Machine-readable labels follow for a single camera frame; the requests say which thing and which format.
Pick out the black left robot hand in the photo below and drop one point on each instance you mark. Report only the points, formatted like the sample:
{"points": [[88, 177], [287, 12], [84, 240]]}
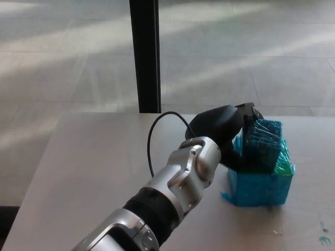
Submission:
{"points": [[217, 125]]}

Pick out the small blue cube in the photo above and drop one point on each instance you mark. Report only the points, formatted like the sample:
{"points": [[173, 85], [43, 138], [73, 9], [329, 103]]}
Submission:
{"points": [[261, 149]]}

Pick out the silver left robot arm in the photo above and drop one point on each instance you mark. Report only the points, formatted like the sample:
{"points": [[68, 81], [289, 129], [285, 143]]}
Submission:
{"points": [[167, 193]]}

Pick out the big blue wrapped cube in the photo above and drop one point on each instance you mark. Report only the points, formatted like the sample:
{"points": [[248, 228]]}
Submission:
{"points": [[261, 188]]}

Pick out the black vertical window post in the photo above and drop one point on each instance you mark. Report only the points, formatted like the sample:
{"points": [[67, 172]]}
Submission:
{"points": [[145, 55]]}

